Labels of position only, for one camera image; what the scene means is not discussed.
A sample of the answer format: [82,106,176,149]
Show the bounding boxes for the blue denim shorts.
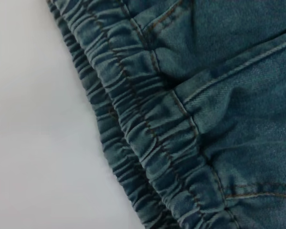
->
[45,0,286,229]

